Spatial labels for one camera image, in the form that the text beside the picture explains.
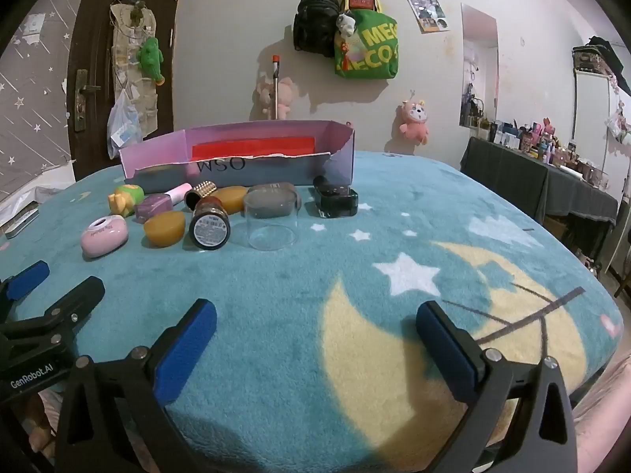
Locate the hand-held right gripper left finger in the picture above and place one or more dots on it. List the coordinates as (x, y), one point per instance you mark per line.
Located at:
(187, 350)

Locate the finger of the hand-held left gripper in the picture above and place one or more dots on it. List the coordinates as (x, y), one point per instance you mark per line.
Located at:
(74, 305)
(29, 278)

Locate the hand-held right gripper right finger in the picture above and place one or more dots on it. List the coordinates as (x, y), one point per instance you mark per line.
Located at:
(443, 354)

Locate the amber round soap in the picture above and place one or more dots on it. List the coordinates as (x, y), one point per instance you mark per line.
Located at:
(231, 199)
(165, 229)

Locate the green toy figure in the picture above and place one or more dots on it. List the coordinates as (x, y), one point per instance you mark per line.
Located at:
(125, 197)

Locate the brown cosmetic bottle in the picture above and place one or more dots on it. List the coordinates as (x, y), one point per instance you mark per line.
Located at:
(211, 229)

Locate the purple bottle with pink cap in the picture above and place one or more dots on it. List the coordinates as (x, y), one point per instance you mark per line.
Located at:
(153, 207)

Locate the clear glass cup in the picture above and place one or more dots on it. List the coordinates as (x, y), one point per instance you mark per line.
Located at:
(271, 236)

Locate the black glass bottle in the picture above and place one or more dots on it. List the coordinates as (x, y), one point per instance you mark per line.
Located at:
(335, 202)

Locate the grey compact case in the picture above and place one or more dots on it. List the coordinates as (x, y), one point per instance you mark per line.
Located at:
(283, 188)

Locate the pink cardboard box red inside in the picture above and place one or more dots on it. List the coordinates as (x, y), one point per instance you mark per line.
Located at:
(276, 167)

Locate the white plastic sheet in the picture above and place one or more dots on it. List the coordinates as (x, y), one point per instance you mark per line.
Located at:
(34, 182)

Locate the pink bed sheet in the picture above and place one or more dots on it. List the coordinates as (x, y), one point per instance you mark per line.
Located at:
(606, 404)

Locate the clear plastic bag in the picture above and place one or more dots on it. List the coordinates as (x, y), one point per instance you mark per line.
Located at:
(121, 128)

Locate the table with dark cloth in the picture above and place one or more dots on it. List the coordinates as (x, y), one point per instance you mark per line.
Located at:
(517, 177)

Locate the beige hanging organizer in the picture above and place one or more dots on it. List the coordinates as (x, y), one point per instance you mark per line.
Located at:
(125, 69)

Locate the row of cosmetics bottles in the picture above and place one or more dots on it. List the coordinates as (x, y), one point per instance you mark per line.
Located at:
(542, 145)

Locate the pink pig plush toy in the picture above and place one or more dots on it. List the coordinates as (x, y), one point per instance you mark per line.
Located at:
(414, 120)

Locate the dark brown door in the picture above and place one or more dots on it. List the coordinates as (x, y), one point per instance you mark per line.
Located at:
(93, 49)

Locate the green dinosaur plush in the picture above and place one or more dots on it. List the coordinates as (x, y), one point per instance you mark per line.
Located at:
(150, 56)

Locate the pale pink plush toy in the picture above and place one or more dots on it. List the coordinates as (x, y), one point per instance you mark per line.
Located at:
(286, 96)

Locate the mop stick with orange grip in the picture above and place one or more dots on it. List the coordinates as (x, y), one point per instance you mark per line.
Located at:
(276, 88)

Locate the white cabinet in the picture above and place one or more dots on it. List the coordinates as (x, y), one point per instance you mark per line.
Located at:
(591, 118)

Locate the green tote bag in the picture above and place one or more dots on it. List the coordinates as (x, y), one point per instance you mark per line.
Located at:
(369, 54)

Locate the dark clothes pile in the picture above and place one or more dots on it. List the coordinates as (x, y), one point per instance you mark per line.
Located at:
(609, 54)

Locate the black backpack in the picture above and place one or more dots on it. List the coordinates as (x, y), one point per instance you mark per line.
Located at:
(315, 24)

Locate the star print wall sheet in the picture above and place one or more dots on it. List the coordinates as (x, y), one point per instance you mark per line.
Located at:
(34, 108)

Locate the photo collage wall poster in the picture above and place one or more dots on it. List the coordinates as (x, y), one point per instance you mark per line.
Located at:
(428, 12)

